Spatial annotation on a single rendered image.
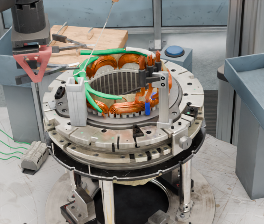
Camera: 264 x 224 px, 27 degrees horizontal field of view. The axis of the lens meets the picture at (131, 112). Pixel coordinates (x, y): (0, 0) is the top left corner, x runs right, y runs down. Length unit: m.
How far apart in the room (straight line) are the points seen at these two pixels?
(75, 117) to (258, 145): 0.42
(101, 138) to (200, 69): 2.39
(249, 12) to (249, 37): 0.07
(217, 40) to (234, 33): 2.22
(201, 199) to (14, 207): 0.44
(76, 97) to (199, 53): 2.56
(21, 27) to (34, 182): 0.52
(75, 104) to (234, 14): 0.58
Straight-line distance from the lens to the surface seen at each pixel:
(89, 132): 1.01
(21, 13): 0.99
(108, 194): 1.09
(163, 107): 0.99
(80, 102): 1.00
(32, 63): 1.09
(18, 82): 1.05
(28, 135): 1.52
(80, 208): 1.24
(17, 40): 0.99
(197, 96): 1.10
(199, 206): 1.28
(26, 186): 1.40
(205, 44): 3.63
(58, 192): 1.34
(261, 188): 1.33
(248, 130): 1.27
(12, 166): 1.47
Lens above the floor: 1.70
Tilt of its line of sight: 35 degrees down
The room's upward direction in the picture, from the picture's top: 3 degrees counter-clockwise
